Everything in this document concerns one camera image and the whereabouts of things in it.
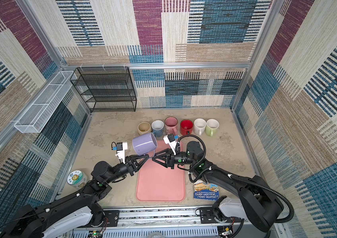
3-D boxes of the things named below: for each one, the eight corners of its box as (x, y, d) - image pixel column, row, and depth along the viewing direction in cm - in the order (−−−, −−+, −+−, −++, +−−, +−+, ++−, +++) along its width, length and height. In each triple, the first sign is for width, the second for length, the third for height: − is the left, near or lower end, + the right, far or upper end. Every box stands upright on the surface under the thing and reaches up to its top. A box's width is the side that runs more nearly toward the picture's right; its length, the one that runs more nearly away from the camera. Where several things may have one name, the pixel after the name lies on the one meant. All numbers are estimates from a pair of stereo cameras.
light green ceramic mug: (200, 136, 106) (202, 127, 98) (207, 126, 112) (210, 116, 104) (210, 142, 103) (213, 133, 95) (217, 131, 109) (220, 121, 101)
